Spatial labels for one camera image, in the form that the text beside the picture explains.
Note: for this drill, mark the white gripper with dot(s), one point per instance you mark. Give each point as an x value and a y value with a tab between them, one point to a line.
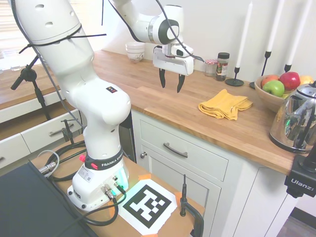
172	64

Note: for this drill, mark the yellow cloth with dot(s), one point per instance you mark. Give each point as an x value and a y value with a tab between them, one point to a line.
222	103

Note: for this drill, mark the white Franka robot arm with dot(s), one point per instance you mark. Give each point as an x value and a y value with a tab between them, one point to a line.
86	98

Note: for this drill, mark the white counter cabinet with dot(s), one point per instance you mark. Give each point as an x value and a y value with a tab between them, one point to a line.
222	177

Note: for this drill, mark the glass jar red checked lid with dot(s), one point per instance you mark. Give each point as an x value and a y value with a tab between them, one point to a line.
210	68

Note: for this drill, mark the stack of white bowls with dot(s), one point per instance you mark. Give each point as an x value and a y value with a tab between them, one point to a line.
134	51

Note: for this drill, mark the spice jar black lid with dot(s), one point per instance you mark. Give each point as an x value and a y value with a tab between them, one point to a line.
222	67

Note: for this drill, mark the black candle holder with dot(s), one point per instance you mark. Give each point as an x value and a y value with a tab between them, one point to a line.
288	67
267	55
234	81

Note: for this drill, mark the round metal cabinet knob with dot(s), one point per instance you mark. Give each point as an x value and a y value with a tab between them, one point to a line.
143	155

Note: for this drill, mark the tall white candle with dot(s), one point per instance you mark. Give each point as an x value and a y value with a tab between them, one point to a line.
274	27
243	37
297	37

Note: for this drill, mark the brown wooden base board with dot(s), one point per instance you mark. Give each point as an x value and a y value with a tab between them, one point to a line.
153	170

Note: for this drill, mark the orange red apple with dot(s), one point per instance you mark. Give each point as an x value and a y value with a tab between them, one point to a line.
269	79

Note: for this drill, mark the wooden fruit bowl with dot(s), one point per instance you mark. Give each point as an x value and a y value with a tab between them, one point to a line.
267	102

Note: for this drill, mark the orange tape piece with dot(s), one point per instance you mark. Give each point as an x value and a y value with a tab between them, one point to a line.
177	196
145	177
114	209

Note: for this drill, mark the green apple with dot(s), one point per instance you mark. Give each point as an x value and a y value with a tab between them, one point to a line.
272	88

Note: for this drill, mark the small black screw clamp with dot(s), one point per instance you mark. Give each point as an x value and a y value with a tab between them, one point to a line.
67	130

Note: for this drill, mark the large black screw clamp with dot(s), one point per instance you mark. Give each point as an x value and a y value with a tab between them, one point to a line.
183	197

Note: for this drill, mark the black white marker tag sheet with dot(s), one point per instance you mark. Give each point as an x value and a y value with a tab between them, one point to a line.
148	205

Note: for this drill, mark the shiny steel kettle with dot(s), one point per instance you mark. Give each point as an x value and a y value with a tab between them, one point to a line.
296	118

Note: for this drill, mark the yellow apple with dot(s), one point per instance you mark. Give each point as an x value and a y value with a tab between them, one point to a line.
306	79

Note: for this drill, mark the white low cabinet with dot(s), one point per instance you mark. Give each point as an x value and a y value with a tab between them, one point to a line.
37	138

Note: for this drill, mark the clear drinking glass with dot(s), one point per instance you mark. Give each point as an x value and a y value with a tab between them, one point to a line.
15	67

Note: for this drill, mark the clear plastic container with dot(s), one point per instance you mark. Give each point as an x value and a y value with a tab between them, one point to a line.
9	53

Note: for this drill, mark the white window blinds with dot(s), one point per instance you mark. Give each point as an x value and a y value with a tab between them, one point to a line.
12	22

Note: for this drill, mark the black flat case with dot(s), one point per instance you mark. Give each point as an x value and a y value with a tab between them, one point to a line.
29	202

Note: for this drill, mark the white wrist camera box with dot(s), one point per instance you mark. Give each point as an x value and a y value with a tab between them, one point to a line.
181	51

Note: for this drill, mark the black camera stand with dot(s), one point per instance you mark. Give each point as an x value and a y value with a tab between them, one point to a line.
39	93

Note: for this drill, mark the black Ulanzi camera mount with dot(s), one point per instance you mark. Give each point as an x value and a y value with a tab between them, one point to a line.
300	181

